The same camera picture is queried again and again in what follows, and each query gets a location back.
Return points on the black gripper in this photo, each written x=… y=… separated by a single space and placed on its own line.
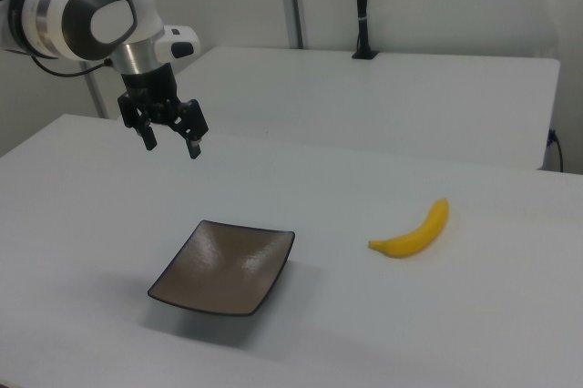
x=148 y=85

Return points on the yellow banana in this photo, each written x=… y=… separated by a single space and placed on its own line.
x=410 y=242

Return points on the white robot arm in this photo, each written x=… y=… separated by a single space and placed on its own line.
x=114 y=23

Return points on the square brown ceramic plate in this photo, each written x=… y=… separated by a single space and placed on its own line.
x=223 y=265

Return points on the white side table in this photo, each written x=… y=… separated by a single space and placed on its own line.
x=364 y=105

